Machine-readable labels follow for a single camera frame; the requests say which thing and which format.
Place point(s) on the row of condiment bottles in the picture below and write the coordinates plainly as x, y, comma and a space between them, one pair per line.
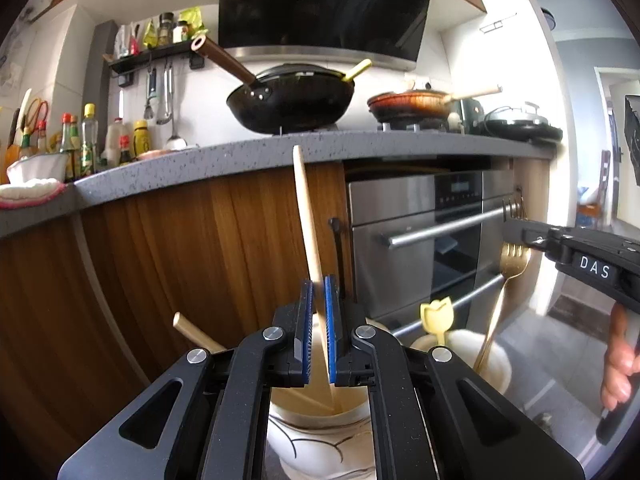
87, 145

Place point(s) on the gold fork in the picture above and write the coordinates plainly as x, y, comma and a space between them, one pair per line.
512, 265

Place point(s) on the white ceramic utensil holder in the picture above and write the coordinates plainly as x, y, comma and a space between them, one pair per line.
320, 450

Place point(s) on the white door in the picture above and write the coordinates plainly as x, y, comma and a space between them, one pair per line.
607, 125

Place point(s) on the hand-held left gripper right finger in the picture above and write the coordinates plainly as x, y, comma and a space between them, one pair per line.
330, 330

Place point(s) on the small spice jar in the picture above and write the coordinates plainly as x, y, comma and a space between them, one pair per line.
181, 32

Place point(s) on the person's right hand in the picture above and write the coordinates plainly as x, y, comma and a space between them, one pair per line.
620, 360

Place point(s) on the stainless steel built-in oven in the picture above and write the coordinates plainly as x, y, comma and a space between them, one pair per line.
400, 210

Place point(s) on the red seasoning packet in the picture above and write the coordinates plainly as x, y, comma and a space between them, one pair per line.
135, 40

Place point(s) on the metal ladle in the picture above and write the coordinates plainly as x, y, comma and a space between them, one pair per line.
175, 142

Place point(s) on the wooden chair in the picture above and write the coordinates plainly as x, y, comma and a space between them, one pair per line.
602, 180

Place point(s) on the black electric baking pan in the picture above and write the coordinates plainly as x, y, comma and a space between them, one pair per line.
520, 127

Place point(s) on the dark-lid spice jar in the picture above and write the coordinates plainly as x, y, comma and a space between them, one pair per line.
165, 30

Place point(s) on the pink-edged white cloth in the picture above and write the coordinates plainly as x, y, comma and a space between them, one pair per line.
30, 192

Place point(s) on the dark brown doormat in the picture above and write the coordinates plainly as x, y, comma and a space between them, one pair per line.
575, 310

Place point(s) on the wooden base cabinet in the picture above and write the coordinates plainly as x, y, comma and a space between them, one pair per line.
175, 240

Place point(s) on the white wall bracket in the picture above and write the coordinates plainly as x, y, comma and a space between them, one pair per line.
495, 25

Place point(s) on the brown frying pan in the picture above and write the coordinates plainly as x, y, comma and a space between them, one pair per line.
405, 102

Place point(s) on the narrow wooden cabinet door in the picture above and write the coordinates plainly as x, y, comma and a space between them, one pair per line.
537, 195

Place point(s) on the metal slotted turner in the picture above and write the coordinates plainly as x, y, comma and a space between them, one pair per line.
150, 95

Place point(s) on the yellow spatula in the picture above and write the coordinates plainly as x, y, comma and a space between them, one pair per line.
357, 70

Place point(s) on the wooden chopstick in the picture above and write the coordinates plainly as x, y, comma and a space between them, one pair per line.
305, 210
192, 332

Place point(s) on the black glass range hood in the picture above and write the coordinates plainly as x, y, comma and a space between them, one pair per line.
325, 5

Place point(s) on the dark green container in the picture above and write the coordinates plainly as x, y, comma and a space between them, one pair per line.
471, 115

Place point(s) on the white bowl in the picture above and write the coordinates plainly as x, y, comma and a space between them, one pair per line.
37, 167

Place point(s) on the white wall socket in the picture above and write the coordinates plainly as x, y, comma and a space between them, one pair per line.
417, 82

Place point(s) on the round ceiling lamp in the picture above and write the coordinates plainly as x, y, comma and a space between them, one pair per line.
549, 19

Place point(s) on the green seasoning packet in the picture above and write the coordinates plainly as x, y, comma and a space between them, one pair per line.
150, 35

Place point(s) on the black wall rack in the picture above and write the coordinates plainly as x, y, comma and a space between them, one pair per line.
150, 55

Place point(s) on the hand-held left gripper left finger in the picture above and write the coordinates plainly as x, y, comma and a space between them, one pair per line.
306, 330

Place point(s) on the yellow-green bag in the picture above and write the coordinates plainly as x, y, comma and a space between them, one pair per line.
195, 22

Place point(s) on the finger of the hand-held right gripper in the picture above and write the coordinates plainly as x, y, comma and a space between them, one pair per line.
537, 242

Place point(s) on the yellow tulip-shaped utensil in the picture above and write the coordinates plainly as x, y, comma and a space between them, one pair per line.
437, 315

